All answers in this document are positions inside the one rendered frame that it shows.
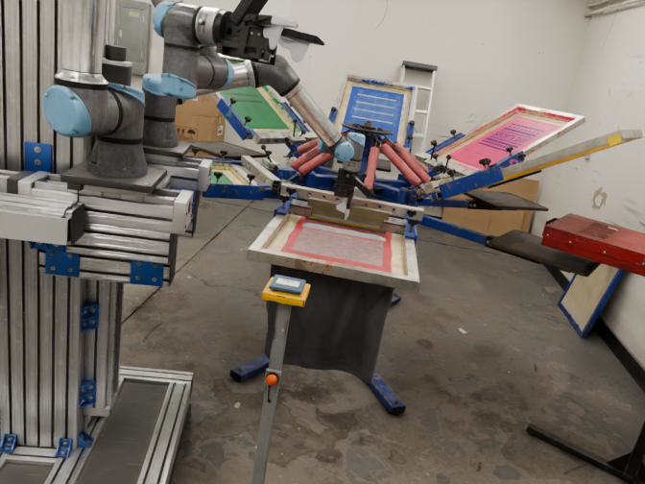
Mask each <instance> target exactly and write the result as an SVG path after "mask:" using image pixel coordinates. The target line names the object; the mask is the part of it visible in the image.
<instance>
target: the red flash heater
mask: <svg viewBox="0 0 645 484"><path fill-rule="evenodd" d="M608 227H611V228H614V229H618V231H614V230H609V229H608ZM542 236H543V238H542V241H541V245H543V246H546V247H550V248H553V249H556V250H559V251H562V252H566V253H569V254H574V255H577V256H580V257H583V258H586V259H589V260H593V261H596V262H599V263H602V264H606V265H609V266H611V267H614V268H618V269H621V270H624V271H627V272H630V273H634V274H637V275H640V276H642V277H645V233H643V232H639V231H636V230H629V229H626V228H622V227H618V226H615V225H612V224H608V223H605V222H601V221H597V220H594V219H590V218H586V217H584V216H580V215H576V214H572V213H569V214H567V215H565V216H563V217H562V218H560V219H558V220H556V221H554V222H552V223H550V224H548V225H546V226H544V230H543V233H542Z"/></svg>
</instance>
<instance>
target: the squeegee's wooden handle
mask: <svg viewBox="0 0 645 484"><path fill-rule="evenodd" d="M339 204H341V203H338V202H333V201H328V200H323V199H317V198H312V197H309V198H308V203H307V205H308V206H312V209H311V216H312V214H318V215H323V216H328V217H333V218H339V219H344V220H345V214H344V213H343V212H341V211H339V210H337V209H336V205H339ZM389 215H390V211H385V210H379V209H374V208H368V207H363V206H354V205H350V210H349V215H348V217H347V218H346V219H347V220H348V221H354V222H359V223H365V224H370V225H375V226H380V229H382V228H383V223H384V220H387V221H388V220H389Z"/></svg>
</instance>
